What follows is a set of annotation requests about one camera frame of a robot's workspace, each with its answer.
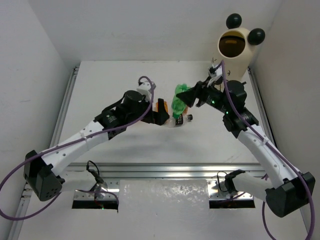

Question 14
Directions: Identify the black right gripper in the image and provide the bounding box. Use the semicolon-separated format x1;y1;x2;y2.
177;75;231;114

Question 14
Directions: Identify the green plastic bottle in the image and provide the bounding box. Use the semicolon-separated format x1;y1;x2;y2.
171;83;190;119

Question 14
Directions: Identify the orange fruit label bottle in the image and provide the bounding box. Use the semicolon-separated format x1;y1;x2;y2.
153;101;159;112

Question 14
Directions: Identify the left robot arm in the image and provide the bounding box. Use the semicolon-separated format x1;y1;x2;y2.
23;90;170;202

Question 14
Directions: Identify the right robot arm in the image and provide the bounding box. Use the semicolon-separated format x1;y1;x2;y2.
176;80;316;218

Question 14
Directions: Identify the cream panda bin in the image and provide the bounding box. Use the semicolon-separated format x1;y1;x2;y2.
212;13;266;81

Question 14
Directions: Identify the clear bottle black label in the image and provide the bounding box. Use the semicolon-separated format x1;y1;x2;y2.
167;114;193;128

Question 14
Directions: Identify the white foam block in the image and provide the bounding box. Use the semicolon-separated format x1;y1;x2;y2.
119;179;209;213

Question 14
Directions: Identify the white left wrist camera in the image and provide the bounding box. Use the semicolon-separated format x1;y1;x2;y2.
136;81;156;102

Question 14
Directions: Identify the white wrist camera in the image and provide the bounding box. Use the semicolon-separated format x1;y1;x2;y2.
208;64;223;79
136;81;156;102

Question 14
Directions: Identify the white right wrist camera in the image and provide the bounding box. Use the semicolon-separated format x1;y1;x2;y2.
208;64;223;79

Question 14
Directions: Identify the right aluminium side rail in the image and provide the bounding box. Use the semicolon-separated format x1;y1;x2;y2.
247;67;277;147

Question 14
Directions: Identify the aluminium side rail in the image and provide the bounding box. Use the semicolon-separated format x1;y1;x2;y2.
49;65;80;148
247;67;277;147

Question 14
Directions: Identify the aluminium table rail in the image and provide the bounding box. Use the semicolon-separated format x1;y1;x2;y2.
62;162;268;180

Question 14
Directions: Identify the left aluminium side rail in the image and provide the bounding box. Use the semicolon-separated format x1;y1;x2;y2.
49;65;80;148

